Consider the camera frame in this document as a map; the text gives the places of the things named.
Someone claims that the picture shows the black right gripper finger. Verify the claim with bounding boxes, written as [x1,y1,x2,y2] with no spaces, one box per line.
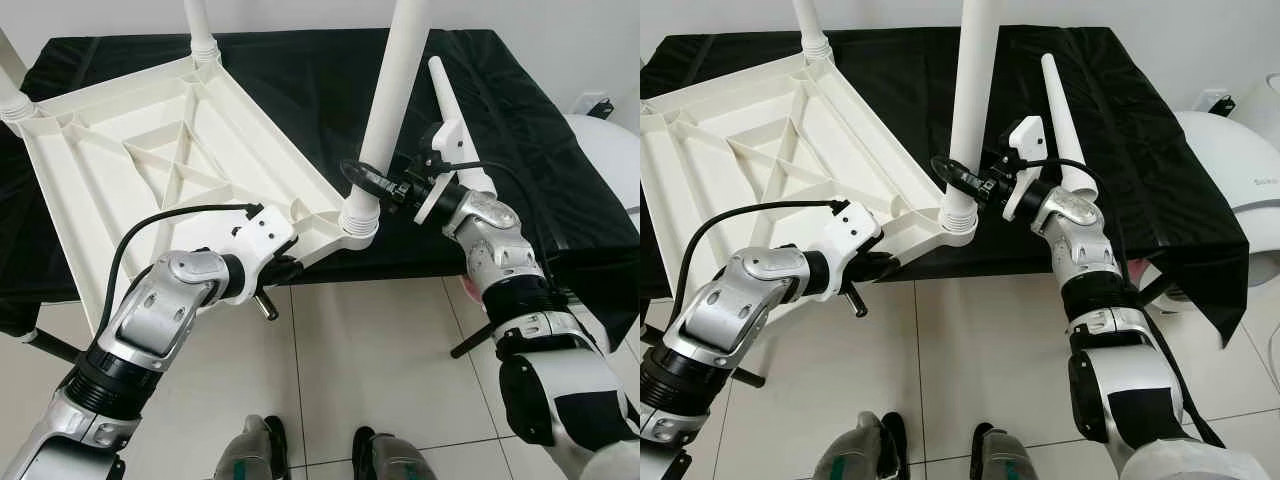
[339,160,398,203]
[930,155,987,198]

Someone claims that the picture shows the white plastic table leg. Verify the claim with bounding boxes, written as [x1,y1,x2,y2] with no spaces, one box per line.
[938,0,1001,236]
[338,0,431,238]
[185,0,223,63]
[795,0,834,61]
[0,30,36,126]
[1040,53,1098,196]
[428,55,498,196]

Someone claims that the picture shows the white plastic table top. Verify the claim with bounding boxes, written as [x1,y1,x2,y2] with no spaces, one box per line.
[640,55,979,331]
[18,55,383,336]

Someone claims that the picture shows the grey robot left leg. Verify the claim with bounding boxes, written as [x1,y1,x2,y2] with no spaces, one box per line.
[815,410,911,480]
[215,415,291,480]

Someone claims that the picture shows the grey robot leg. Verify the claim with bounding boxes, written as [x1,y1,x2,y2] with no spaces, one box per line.
[970,422,1046,480]
[352,428,436,480]
[215,415,291,480]
[815,410,911,480]

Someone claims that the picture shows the black tablecloth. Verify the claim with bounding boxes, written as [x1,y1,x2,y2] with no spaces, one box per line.
[640,25,1251,346]
[0,28,640,346]

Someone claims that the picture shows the grey robot right leg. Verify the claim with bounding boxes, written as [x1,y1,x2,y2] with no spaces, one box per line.
[352,428,436,480]
[970,422,1046,480]

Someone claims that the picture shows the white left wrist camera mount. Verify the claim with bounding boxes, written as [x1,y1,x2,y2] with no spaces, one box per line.
[813,200,884,298]
[230,203,299,301]

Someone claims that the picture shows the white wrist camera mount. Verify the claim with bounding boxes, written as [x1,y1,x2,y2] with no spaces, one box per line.
[413,118,471,225]
[1002,115,1048,223]
[813,200,884,298]
[230,203,299,301]

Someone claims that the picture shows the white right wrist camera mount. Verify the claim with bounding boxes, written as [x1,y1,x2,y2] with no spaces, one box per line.
[413,118,471,225]
[1002,115,1048,223]

